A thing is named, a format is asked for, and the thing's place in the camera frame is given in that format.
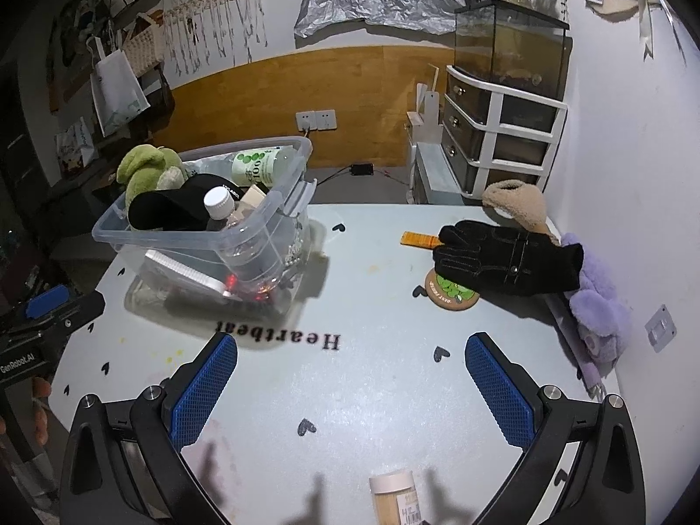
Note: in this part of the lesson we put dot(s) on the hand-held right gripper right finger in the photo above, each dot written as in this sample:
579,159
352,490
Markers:
500,394

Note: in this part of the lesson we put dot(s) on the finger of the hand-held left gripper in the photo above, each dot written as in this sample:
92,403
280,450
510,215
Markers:
82,310
46,302

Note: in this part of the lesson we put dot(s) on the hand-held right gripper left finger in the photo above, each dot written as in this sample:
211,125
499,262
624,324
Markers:
205,388

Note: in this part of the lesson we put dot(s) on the round coaster with green print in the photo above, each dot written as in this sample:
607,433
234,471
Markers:
454,296

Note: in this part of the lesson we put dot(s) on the clear plastic storage container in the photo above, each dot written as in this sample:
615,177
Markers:
164,235

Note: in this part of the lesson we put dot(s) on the purple plush toy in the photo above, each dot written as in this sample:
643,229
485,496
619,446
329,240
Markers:
596,306

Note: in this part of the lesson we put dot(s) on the black glove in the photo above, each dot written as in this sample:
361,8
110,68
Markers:
492,262

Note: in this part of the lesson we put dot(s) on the small jar with white lid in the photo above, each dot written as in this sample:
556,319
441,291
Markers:
391,495

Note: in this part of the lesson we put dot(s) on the person's left hand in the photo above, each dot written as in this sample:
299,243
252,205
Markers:
41,410

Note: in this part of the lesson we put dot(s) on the dark low cabinet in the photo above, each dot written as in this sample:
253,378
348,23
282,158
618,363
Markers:
82,186

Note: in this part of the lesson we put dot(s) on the black cap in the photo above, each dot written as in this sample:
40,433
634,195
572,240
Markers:
175,205

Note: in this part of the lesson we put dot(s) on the printed paper bag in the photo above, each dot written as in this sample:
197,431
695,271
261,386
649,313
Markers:
74,147

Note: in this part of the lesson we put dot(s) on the green plush toy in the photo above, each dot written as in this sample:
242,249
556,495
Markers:
145,167

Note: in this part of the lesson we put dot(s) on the clear water bottle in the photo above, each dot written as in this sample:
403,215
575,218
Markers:
219,202

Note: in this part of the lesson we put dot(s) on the orange tube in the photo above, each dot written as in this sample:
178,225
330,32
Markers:
418,239

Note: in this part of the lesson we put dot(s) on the beige mannequin hand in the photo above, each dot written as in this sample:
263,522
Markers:
519,202

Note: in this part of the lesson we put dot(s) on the small beige box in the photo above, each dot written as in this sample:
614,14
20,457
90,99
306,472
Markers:
252,197

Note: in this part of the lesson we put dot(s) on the white tote bag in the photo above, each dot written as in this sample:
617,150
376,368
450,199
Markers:
117,87

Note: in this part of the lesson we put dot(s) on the white bottle with green label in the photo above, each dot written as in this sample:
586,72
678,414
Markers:
257,167

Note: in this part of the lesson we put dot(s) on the pale blue wooden shelf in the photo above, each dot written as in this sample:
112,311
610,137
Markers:
437,175

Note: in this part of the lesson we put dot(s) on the black power adapter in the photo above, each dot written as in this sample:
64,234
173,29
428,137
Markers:
362,169

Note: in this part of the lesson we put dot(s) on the woven hanging basket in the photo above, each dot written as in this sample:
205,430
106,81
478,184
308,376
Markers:
145,46

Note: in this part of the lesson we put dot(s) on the white wooden stand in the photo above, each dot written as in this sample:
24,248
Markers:
429,115

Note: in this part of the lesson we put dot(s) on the glass fish tank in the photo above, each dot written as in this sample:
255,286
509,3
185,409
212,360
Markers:
514,44

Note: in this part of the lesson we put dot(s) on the white wall switch plate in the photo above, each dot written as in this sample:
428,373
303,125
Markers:
660,328

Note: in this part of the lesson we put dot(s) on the white frame drawer cabinet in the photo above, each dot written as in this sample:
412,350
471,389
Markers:
497,120

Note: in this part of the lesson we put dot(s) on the dark wall decoration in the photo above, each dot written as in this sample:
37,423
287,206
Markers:
76,27

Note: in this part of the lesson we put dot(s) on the white wall socket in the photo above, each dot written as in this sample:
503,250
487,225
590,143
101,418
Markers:
305,119
326,118

